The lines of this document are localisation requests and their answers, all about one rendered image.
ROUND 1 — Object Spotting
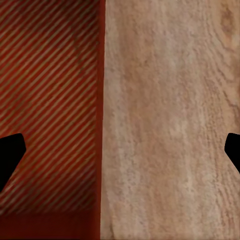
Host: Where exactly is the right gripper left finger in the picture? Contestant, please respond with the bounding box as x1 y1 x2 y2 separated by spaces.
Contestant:
0 131 28 195

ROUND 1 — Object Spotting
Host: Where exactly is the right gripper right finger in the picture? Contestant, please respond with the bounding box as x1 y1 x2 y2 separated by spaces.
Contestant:
224 133 240 173

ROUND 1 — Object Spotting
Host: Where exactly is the storage box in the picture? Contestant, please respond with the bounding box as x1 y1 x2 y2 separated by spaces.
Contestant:
0 0 106 240

